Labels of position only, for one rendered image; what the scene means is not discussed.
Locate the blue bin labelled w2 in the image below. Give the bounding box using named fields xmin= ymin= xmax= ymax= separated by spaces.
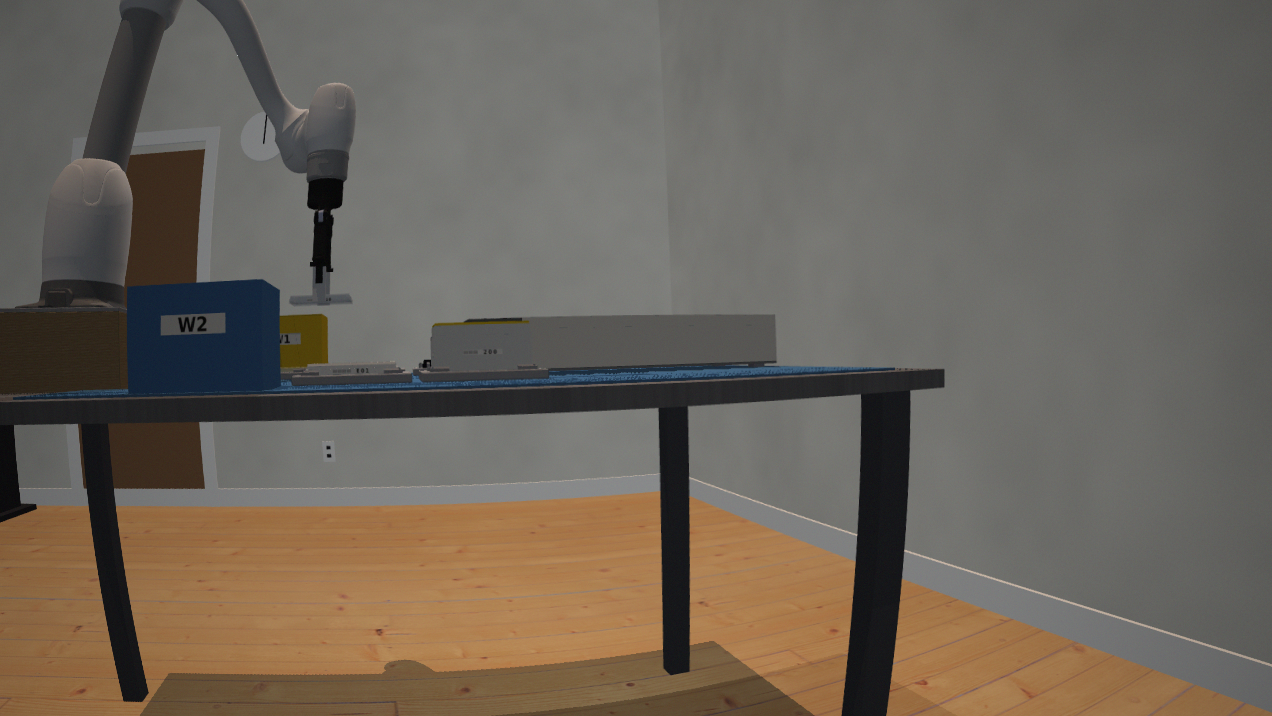
xmin=127 ymin=279 xmax=281 ymax=394

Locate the yellow bin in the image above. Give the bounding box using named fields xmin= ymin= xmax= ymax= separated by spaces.
xmin=280 ymin=314 xmax=328 ymax=368

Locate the blue bench mat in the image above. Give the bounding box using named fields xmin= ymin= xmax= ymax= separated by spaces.
xmin=13 ymin=365 xmax=895 ymax=401

